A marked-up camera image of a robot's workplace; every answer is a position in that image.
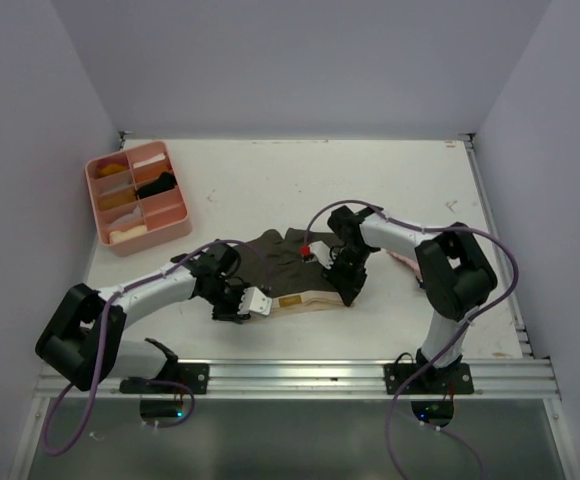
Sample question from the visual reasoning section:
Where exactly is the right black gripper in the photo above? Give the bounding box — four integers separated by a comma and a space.
321, 245, 374, 304

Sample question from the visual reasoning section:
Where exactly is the olive green underwear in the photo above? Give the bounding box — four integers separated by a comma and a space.
233, 228, 344, 318

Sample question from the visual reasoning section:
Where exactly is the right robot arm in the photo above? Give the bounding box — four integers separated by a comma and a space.
317, 206, 498, 393

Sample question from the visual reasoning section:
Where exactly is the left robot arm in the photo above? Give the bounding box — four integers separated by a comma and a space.
35, 241, 270, 393

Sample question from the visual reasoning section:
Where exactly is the pink underwear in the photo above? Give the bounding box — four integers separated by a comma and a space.
387, 251, 425, 289

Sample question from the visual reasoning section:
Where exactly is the cream rolled garment in tray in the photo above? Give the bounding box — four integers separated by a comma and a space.
109, 224, 147, 245

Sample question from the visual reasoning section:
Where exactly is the black rolled garment in tray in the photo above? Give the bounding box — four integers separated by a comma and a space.
136, 172, 177, 199

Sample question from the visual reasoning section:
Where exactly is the pink divided organizer tray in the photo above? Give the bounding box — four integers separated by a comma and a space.
85, 140, 192, 257

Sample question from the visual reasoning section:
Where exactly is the orange rolled garment in tray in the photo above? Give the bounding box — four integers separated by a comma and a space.
97, 190, 136, 211

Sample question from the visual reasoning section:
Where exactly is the white rolled garment in tray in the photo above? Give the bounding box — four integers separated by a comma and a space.
133, 153, 167, 169

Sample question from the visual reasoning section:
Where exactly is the yellow rolled garment in tray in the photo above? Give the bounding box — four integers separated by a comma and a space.
95, 160, 128, 178

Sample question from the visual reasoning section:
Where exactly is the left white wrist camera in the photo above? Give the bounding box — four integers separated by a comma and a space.
238, 286, 273, 316

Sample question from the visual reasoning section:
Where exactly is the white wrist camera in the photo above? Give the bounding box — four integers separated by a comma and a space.
238, 286, 273, 316
300, 241, 335, 269

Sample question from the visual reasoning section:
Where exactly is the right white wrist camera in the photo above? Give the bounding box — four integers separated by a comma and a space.
300, 241, 335, 269

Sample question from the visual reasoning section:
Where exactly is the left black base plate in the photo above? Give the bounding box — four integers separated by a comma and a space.
119, 363, 210, 395

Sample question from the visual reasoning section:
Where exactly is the aluminium mounting rail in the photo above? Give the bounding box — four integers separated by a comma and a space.
33, 357, 566, 400

